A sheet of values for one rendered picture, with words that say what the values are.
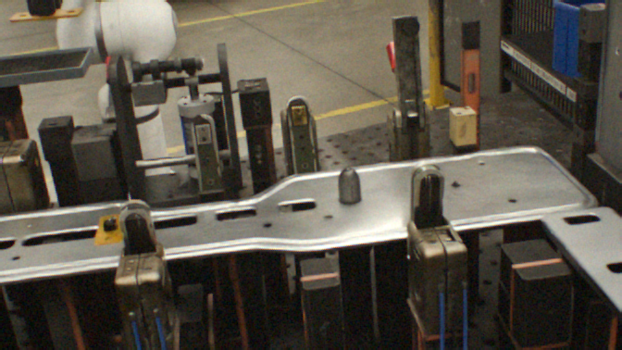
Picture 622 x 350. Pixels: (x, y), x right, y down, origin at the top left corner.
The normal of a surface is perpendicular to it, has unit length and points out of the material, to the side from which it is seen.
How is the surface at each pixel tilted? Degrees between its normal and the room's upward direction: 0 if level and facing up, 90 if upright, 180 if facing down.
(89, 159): 90
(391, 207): 0
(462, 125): 90
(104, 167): 90
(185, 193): 0
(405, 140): 90
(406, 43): 81
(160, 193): 0
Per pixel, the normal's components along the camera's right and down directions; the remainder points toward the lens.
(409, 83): 0.11, 0.25
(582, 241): -0.08, -0.91
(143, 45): 0.07, 0.52
